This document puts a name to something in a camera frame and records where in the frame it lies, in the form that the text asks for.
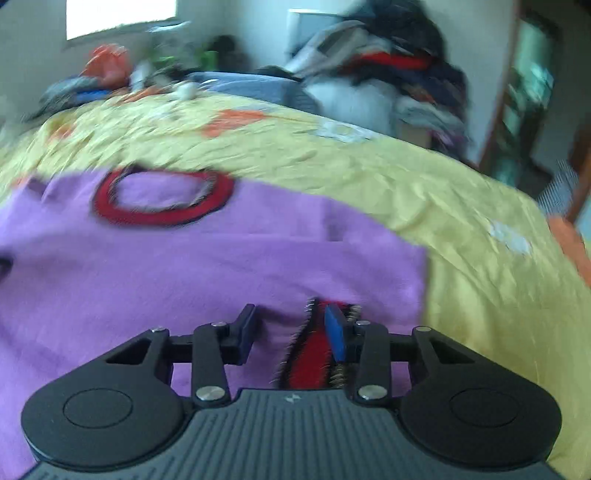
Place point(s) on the bright window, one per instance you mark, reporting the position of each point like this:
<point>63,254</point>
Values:
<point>121,16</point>

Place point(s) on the pile of mixed clothes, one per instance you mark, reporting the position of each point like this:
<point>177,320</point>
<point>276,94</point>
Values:
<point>397,78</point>

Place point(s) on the striped cloth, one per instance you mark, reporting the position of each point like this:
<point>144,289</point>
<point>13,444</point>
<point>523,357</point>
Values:
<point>561,187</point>

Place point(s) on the blue-grey blanket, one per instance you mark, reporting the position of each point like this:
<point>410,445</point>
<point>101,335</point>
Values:
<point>258,87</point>

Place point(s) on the small white cloth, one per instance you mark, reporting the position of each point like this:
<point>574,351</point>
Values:
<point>184,91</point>

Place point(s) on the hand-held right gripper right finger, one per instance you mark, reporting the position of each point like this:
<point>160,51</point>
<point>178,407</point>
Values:
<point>334,334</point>

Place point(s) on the purple shirt with red collar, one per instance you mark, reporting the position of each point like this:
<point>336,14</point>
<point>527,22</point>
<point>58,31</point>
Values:
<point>207,258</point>

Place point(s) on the yellow floral bedsheet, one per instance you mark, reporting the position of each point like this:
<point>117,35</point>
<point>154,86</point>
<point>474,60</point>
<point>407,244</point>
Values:
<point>461,221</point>

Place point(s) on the wooden door frame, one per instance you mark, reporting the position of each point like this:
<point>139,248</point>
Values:
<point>517,101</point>

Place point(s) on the orange plastic bag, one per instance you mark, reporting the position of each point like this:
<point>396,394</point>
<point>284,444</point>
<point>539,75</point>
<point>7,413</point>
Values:
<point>106,64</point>

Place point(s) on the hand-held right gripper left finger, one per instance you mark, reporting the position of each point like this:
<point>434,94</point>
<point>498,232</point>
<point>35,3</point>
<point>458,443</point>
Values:
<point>244,334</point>

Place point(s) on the green bottle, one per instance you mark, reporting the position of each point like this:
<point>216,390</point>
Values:
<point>208,59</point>

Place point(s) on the white storage box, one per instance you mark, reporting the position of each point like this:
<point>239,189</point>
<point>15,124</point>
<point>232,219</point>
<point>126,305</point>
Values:
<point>302,30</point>

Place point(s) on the dark blue clothes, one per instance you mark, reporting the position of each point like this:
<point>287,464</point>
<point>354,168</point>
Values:
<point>74,94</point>

